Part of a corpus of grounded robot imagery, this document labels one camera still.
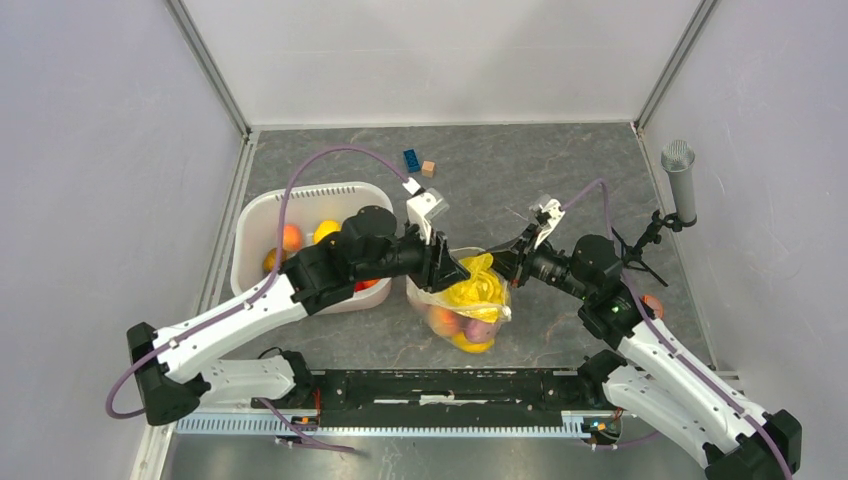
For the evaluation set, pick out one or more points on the white plastic basket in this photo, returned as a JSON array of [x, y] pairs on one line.
[[308, 207]]

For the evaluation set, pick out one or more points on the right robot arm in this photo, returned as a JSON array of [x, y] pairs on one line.
[[650, 373]]

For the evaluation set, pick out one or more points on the yellow toy lemon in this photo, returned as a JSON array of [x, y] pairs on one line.
[[461, 342]]

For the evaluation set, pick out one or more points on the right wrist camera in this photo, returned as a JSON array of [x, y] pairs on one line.
[[548, 213]]

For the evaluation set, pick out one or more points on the orange toy peach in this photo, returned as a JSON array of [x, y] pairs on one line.
[[445, 322]]

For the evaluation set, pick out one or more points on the purple toy onion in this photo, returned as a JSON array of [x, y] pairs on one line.
[[477, 331]]

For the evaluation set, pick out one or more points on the clear polka dot zip bag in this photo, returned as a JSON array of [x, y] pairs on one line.
[[421, 301]]

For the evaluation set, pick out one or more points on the small orange toy fruit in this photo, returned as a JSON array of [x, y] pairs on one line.
[[271, 262]]

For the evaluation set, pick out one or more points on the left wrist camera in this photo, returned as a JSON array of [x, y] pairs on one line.
[[422, 208]]

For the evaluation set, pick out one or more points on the orange toy tomato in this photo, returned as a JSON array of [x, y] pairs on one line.
[[364, 285]]

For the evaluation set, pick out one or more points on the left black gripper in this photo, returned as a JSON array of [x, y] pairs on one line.
[[439, 269]]

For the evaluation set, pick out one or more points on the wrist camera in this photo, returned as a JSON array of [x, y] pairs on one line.
[[422, 208], [548, 213]]

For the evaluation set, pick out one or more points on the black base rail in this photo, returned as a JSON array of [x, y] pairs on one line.
[[421, 398]]

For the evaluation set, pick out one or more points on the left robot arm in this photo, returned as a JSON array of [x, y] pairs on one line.
[[178, 368]]

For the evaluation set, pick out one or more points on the yellow toy cabbage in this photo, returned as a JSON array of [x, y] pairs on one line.
[[485, 296]]

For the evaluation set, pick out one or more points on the blue lego brick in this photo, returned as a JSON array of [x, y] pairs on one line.
[[412, 161]]

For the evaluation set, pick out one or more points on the grey microphone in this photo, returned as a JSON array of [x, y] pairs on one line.
[[677, 160]]

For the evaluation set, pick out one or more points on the orange round toy slice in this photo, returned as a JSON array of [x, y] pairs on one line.
[[654, 306]]

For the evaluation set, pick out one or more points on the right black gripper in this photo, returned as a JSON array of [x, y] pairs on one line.
[[514, 258]]

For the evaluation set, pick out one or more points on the wooden cube centre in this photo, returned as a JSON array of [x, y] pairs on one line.
[[428, 169]]

